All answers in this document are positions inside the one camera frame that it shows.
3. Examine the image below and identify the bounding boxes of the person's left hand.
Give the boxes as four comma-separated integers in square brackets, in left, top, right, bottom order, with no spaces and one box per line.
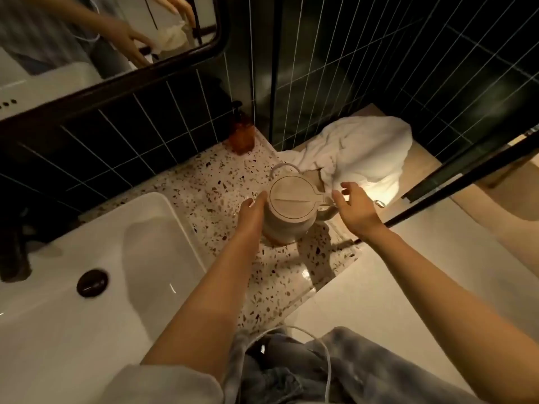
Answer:
[235,191,269,244]

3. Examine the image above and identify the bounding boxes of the person's right hand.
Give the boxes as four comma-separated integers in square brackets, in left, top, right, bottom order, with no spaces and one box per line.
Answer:
[331,182,386,244]

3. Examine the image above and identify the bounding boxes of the white electric kettle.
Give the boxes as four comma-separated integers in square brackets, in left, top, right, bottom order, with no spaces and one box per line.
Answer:
[261,162,340,245]

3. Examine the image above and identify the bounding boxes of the person's right forearm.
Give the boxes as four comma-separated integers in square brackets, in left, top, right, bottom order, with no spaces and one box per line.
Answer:
[353,226,539,404]

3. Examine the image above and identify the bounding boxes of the person's left forearm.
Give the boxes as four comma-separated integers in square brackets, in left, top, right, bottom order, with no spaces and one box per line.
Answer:
[141,231,264,385]

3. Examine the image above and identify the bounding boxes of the white crumpled towel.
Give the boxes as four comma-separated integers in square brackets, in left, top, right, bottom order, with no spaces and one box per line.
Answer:
[277,116,414,205]

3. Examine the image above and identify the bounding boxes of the amber soap pump bottle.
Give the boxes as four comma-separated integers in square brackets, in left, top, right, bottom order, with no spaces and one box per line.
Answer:
[228,101,256,155]

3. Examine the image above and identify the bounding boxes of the black framed glass shower door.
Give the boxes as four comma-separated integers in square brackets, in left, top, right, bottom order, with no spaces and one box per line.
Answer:
[269,0,539,229]

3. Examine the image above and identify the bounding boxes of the grey washed jeans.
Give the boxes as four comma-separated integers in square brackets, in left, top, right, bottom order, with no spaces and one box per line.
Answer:
[222,326,478,404]

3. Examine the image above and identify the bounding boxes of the dark round sink drain plug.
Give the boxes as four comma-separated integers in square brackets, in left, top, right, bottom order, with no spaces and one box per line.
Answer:
[76,268,109,299]

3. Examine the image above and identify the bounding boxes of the white shirt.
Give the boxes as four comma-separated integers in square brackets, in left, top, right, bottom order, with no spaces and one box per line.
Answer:
[100,363,225,404]

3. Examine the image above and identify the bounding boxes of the white ceramic sink basin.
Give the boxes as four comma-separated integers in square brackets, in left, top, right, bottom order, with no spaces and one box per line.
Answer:
[0,192,212,404]

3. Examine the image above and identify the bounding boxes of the black faucet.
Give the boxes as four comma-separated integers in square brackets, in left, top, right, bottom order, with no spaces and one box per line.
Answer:
[0,205,33,283]

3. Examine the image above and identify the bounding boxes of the white cable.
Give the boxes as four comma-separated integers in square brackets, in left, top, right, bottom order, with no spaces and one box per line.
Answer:
[243,325,334,397]

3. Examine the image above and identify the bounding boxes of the black framed wall mirror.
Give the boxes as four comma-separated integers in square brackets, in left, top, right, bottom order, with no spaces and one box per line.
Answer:
[0,0,232,137]

